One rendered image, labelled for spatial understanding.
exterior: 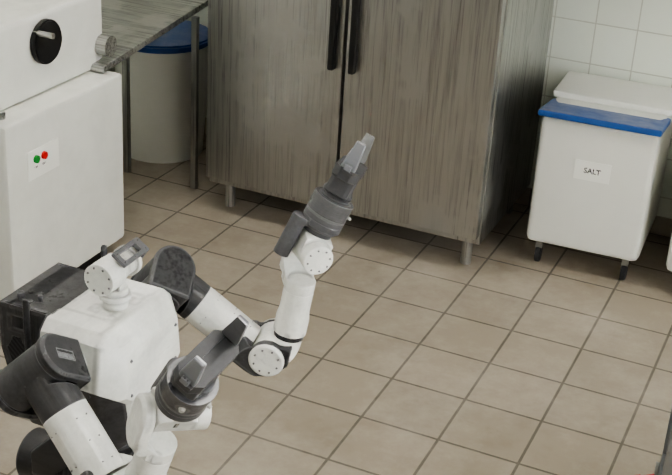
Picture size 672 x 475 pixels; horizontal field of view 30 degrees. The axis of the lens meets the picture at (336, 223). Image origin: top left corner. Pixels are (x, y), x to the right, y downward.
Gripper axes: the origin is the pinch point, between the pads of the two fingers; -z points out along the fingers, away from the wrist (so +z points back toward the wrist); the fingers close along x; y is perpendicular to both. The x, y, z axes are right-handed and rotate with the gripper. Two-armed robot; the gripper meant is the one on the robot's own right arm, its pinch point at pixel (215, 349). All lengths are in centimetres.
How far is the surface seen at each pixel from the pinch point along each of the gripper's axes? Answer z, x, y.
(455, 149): 212, 300, -10
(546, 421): 195, 204, 87
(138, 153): 362, 296, -139
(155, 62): 313, 308, -157
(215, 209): 323, 273, -81
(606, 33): 186, 403, 4
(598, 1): 177, 405, -9
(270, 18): 224, 296, -111
